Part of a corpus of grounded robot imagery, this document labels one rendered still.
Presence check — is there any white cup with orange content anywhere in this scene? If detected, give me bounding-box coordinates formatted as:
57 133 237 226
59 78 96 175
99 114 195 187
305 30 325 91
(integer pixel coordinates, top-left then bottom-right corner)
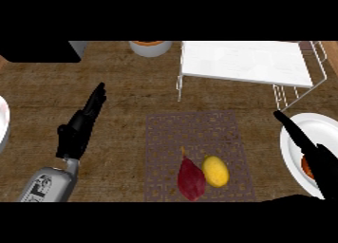
127 41 174 58

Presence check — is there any yellow lemon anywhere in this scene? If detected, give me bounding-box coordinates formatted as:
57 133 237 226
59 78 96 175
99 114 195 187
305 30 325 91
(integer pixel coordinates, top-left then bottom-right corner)
201 155 232 189

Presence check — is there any orange food on plate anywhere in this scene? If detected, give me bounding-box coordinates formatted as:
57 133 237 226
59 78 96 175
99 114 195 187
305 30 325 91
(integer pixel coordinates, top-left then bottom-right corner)
299 156 316 180

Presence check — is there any brown patterned placemat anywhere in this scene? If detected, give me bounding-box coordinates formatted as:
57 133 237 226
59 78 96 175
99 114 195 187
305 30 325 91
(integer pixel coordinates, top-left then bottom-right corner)
143 109 258 203

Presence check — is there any white plate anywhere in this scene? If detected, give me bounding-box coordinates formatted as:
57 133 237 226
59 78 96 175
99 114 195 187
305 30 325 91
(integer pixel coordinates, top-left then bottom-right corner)
279 113 338 200

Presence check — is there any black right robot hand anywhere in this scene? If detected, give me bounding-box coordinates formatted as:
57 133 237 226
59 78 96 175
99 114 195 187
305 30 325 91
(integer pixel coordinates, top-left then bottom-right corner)
261 109 338 203

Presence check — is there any white wire tiered shelf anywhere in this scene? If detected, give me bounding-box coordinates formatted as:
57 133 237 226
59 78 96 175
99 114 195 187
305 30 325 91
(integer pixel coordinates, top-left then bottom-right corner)
176 41 329 112

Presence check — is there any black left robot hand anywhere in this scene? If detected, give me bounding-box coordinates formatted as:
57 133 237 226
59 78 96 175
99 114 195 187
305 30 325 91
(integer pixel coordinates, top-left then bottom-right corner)
55 82 108 160

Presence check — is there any dark red sweet potato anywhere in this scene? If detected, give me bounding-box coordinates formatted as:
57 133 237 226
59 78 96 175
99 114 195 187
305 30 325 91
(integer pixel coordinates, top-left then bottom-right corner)
177 145 208 202

